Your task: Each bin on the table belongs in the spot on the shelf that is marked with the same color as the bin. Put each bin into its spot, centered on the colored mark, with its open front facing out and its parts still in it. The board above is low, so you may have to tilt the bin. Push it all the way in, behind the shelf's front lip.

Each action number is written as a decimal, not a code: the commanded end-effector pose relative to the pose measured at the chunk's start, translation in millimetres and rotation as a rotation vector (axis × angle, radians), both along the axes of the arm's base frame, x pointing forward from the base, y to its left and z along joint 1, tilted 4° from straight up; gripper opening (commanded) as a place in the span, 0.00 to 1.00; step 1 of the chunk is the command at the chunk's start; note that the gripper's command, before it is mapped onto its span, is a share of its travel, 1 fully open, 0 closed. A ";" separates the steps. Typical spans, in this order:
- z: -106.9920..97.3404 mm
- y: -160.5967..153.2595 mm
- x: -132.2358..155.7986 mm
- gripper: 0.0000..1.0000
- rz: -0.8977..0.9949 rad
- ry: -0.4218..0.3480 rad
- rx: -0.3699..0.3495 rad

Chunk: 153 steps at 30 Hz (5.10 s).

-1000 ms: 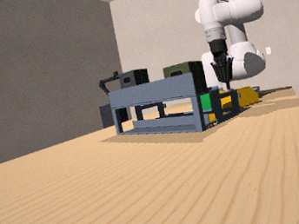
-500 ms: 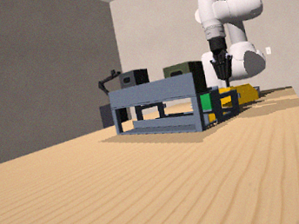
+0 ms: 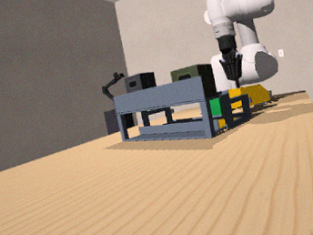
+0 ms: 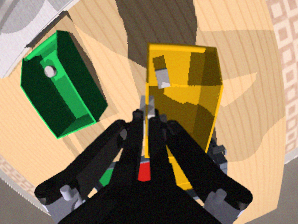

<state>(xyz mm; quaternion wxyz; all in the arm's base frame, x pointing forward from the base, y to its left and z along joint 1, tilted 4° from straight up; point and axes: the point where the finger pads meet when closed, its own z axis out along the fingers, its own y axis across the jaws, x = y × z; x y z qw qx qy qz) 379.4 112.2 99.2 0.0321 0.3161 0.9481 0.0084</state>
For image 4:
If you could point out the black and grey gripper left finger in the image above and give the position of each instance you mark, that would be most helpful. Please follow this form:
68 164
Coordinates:
65 191

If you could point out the grey metal disc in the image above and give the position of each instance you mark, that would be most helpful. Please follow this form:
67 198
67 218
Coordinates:
50 71

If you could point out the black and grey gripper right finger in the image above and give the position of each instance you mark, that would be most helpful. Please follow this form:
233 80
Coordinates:
227 198

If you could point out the yellow bin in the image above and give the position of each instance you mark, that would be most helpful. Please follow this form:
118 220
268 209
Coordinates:
195 91

